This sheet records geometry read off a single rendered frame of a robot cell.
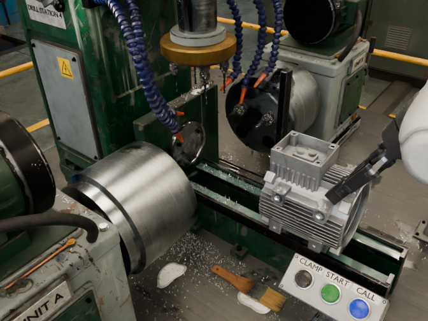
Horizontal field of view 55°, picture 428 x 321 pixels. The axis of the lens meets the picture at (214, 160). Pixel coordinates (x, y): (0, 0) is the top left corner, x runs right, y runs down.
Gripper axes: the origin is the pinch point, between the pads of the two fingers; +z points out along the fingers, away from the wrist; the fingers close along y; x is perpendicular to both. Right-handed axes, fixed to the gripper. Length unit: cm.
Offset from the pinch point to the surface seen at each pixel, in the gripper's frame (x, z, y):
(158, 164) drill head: -30.1, 12.9, 19.2
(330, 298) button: 9.9, -0.3, 21.7
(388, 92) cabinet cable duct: -3, 127, -287
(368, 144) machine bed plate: 2, 35, -71
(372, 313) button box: 15.5, -3.6, 20.3
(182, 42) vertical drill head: -46.9, 0.7, 0.4
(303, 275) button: 4.6, 2.0, 20.7
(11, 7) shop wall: -432, 356, -216
